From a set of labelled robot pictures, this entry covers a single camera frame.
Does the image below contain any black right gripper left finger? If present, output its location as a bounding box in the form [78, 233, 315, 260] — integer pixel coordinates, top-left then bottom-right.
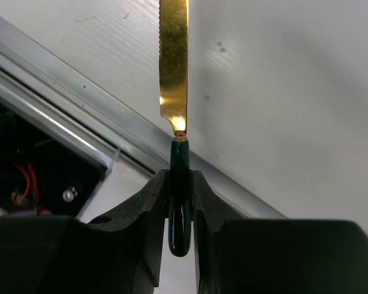
[0, 170, 169, 293]

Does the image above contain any gold knife green handle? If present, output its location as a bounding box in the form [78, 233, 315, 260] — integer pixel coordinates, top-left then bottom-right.
[159, 0, 191, 257]

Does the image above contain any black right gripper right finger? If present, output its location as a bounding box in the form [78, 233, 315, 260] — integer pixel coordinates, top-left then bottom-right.
[191, 171, 368, 293]

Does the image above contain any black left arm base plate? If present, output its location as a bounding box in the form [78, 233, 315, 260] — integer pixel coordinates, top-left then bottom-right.
[0, 104, 106, 216]

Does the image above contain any aluminium front rail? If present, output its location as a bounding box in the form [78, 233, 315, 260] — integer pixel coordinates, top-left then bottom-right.
[0, 9, 286, 219]

